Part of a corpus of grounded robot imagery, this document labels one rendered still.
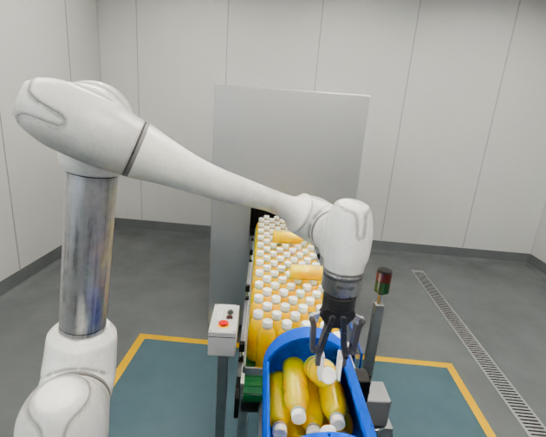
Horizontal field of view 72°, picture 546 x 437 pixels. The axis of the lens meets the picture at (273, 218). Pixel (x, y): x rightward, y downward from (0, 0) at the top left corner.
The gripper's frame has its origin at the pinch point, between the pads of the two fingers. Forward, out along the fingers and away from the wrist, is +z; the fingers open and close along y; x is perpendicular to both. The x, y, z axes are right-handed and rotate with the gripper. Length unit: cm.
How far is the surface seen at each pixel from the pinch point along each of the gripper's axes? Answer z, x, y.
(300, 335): 6.2, 21.1, -4.8
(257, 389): 40, 36, -16
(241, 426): 87, 65, -21
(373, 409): 47, 37, 29
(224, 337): 21, 40, -29
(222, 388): 50, 48, -30
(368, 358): 46, 66, 34
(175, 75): -85, 447, -138
